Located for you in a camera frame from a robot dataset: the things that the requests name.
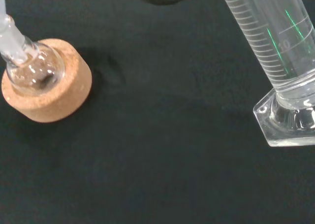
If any brown cork ring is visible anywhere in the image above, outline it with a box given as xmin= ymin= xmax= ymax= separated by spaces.
xmin=1 ymin=38 xmax=93 ymax=123

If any clear glass round-bottom flask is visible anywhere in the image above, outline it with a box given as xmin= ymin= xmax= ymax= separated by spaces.
xmin=0 ymin=0 xmax=66 ymax=91

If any black bench cloth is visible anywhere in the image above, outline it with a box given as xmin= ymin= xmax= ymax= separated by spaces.
xmin=0 ymin=0 xmax=315 ymax=224

